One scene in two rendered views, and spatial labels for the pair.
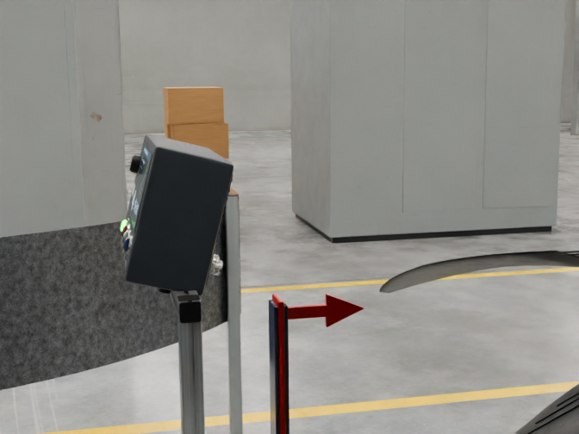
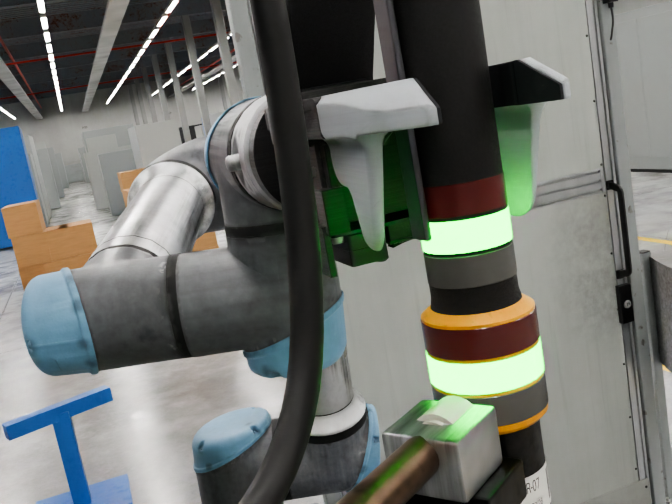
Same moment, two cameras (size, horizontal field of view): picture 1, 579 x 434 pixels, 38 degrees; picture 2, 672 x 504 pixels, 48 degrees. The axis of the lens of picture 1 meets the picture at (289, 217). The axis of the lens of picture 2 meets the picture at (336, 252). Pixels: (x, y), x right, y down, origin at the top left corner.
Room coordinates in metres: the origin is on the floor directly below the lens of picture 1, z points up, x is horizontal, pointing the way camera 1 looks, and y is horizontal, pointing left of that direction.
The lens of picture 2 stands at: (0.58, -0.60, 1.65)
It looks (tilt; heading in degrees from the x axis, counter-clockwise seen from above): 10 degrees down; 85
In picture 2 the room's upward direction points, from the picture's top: 10 degrees counter-clockwise
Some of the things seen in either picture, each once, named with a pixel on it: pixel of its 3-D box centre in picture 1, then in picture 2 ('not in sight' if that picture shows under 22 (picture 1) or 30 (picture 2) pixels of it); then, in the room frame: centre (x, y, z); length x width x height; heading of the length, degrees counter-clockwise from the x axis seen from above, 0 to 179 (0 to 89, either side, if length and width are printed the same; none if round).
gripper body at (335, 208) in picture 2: not in sight; (346, 164); (0.63, -0.22, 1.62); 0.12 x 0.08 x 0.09; 103
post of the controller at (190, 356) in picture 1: (190, 368); not in sight; (1.10, 0.13, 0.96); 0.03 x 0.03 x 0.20; 12
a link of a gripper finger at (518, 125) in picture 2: not in sight; (505, 142); (0.68, -0.32, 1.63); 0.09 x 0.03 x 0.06; 113
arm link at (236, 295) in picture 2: not in sight; (265, 295); (0.57, -0.07, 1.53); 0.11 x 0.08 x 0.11; 176
